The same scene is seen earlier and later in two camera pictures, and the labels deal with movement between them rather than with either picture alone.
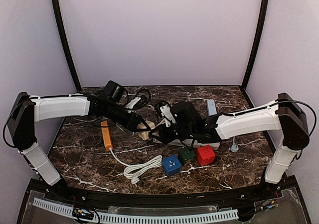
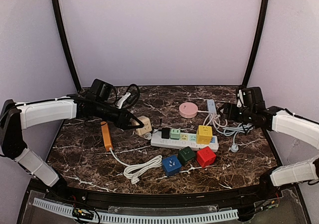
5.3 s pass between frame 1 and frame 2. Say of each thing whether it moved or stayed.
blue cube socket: stayed
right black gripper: moved
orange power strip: stayed
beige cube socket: moved
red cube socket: stayed
